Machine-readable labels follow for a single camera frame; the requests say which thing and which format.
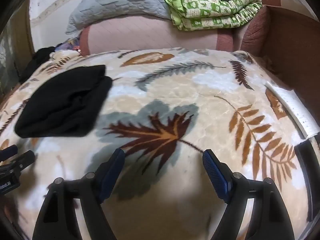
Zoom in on leaf print fleece blanket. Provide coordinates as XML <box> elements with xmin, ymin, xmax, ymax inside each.
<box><xmin>0</xmin><ymin>47</ymin><xmax>304</xmax><ymax>240</ymax></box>

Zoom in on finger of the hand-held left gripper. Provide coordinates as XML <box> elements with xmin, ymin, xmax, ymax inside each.
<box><xmin>10</xmin><ymin>150</ymin><xmax>36</xmax><ymax>173</ymax></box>
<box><xmin>0</xmin><ymin>144</ymin><xmax>19</xmax><ymax>163</ymax></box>

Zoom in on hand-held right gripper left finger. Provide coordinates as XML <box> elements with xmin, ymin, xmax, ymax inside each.
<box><xmin>32</xmin><ymin>148</ymin><xmax>126</xmax><ymax>240</ymax></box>

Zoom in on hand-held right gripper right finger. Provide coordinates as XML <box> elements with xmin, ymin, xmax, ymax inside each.
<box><xmin>202</xmin><ymin>149</ymin><xmax>300</xmax><ymax>240</ymax></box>

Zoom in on black pants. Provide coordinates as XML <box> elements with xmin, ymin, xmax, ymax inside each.
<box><xmin>14</xmin><ymin>64</ymin><xmax>113</xmax><ymax>139</ymax></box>

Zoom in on grey quilted blanket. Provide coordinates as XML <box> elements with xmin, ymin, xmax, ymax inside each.
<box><xmin>65</xmin><ymin>0</ymin><xmax>173</xmax><ymax>35</ymax></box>

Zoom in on colourful printed cloth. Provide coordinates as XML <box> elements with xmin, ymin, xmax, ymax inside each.
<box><xmin>54</xmin><ymin>37</ymin><xmax>82</xmax><ymax>54</ymax></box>

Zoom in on black cloth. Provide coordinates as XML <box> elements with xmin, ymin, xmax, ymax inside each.
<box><xmin>25</xmin><ymin>46</ymin><xmax>57</xmax><ymax>75</ymax></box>

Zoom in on brown cushion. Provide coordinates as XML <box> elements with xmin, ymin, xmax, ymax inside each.
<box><xmin>240</xmin><ymin>5</ymin><xmax>269</xmax><ymax>54</ymax></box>

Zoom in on green patterned quilt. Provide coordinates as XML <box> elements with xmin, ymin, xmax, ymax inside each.
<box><xmin>152</xmin><ymin>0</ymin><xmax>263</xmax><ymax>32</ymax></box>

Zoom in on pink quilted pillow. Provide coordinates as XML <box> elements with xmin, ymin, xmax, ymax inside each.
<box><xmin>80</xmin><ymin>15</ymin><xmax>248</xmax><ymax>57</ymax></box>

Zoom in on wooden door frame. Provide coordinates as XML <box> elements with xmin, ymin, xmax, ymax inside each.
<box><xmin>10</xmin><ymin>2</ymin><xmax>35</xmax><ymax>55</ymax></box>

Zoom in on brown wooden board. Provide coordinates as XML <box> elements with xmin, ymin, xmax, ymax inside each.
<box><xmin>260</xmin><ymin>5</ymin><xmax>320</xmax><ymax>93</ymax></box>

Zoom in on dark metal stand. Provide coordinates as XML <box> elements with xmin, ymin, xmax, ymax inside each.
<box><xmin>294</xmin><ymin>142</ymin><xmax>320</xmax><ymax>223</ymax></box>

